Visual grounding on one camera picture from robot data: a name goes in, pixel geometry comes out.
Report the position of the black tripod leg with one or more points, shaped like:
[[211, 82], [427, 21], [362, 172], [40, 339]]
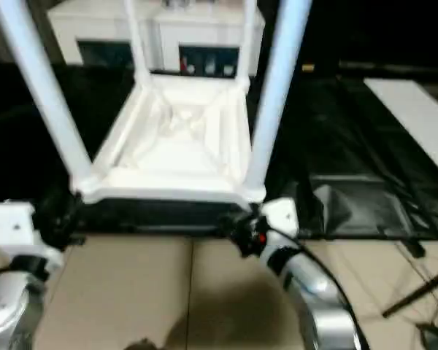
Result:
[[416, 293]]

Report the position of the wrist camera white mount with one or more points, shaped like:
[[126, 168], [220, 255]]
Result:
[[11, 222], [281, 215]]

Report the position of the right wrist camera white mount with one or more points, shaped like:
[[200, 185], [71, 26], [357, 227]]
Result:
[[281, 215]]

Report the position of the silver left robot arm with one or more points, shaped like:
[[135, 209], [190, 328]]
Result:
[[7, 299]]

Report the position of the white plastic table leg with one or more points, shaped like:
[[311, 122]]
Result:
[[138, 36], [47, 91], [246, 36], [277, 91]]

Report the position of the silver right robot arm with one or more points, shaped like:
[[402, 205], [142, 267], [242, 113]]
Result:
[[314, 277]]

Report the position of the black mat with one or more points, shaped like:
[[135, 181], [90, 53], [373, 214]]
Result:
[[350, 146]]

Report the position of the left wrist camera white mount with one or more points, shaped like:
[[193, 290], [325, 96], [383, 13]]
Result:
[[11, 222]]

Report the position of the white cabinet with glass doors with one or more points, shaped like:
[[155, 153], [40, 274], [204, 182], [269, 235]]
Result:
[[95, 22]]

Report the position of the black power adapter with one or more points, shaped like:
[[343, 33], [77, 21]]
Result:
[[416, 249]]

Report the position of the white side table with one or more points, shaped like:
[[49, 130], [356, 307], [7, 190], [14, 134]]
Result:
[[416, 116]]

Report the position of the white plastic table top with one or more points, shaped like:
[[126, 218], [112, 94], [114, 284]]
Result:
[[168, 167]]

